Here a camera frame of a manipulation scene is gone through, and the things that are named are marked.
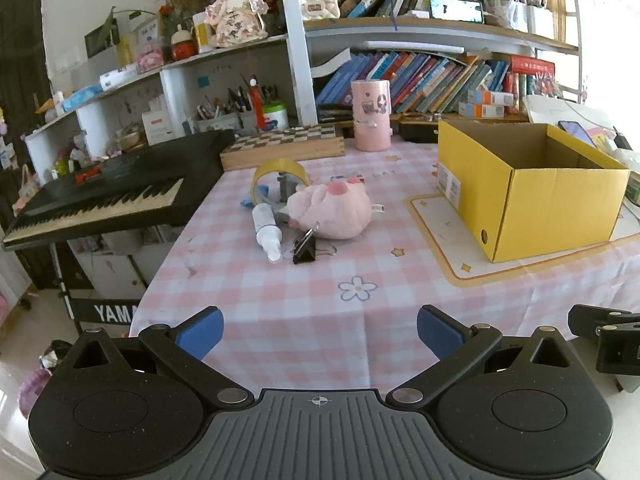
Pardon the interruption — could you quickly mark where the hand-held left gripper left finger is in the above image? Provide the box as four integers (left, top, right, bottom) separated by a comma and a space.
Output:
52, 305, 255, 409

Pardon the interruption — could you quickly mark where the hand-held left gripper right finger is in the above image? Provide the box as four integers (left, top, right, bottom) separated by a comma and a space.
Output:
385, 303, 582, 409

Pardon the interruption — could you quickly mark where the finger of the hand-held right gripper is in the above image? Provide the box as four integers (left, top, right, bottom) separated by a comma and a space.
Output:
567, 304, 640, 339
596, 324, 640, 376

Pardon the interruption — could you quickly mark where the yellow cardboard box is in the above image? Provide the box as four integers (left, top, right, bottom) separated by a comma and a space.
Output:
436, 119, 631, 264

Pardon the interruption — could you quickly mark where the white spray bottle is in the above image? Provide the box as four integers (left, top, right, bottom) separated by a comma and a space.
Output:
251, 203, 283, 264

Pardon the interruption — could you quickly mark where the black binder clip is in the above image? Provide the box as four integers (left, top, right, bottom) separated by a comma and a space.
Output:
292, 228, 319, 265

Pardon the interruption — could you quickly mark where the pink plush pig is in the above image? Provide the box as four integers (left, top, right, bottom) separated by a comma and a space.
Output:
286, 179, 386, 240

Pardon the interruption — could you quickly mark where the yellow tape roll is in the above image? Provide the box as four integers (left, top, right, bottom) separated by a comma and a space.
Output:
250, 158, 311, 206

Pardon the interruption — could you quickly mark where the white yellow-edged placemat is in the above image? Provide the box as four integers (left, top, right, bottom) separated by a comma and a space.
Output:
404, 192, 640, 288

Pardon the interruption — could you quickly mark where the black keyboard stand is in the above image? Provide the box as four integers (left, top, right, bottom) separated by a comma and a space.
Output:
50, 225, 151, 336

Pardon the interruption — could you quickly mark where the black electronic keyboard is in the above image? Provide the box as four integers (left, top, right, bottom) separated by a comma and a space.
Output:
1, 129, 237, 252

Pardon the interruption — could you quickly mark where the purple-screen smartphone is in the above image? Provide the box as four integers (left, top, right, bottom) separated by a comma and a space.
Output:
558, 120, 598, 148

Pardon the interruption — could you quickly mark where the wooden chessboard box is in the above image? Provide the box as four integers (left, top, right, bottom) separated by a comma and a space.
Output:
220, 124, 346, 172

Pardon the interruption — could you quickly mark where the white box red label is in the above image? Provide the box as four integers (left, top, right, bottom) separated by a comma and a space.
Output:
141, 107, 176, 146

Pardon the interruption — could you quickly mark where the pen holder with pens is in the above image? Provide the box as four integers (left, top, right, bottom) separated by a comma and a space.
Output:
195, 85, 281, 134

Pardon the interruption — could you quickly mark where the white open notebook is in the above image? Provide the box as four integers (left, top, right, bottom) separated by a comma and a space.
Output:
522, 95, 601, 126

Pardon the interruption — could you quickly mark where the pink cylinder container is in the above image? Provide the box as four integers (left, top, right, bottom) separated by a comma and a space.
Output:
350, 79, 392, 152

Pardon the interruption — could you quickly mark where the orange white small box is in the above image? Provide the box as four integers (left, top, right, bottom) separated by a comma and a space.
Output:
458, 102, 506, 120
467, 89, 516, 106

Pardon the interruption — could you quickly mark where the green lid white jar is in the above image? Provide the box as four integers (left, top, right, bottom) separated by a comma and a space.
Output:
262, 102, 290, 131

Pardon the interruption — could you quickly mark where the row of leaning colourful books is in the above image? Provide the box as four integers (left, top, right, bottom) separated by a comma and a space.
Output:
315, 50, 526, 116

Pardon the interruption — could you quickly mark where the red flat box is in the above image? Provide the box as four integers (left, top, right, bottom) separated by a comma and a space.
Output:
507, 55, 557, 79

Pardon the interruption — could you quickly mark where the blue tissue pack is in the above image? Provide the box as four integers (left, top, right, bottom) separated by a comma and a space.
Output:
62, 85, 104, 111

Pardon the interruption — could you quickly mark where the white rolled tube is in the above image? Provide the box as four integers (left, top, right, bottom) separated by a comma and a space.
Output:
100, 67, 139, 92

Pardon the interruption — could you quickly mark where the red round doll jar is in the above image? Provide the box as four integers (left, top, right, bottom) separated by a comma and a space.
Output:
170, 25, 197, 61

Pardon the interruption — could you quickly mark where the white bookshelf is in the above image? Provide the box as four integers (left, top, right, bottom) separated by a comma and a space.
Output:
25, 0, 586, 176

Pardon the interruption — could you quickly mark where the yellow white canister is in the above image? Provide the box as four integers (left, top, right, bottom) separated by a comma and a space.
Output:
192, 10, 216, 54

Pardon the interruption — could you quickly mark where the green leafy plant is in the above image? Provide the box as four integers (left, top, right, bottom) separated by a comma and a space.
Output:
97, 7, 143, 49

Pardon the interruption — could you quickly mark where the bright-screen smartphone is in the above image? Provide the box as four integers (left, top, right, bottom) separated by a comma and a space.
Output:
430, 0, 485, 24

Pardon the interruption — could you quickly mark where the dark wooden door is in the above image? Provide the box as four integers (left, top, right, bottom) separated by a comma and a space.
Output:
0, 0, 56, 161

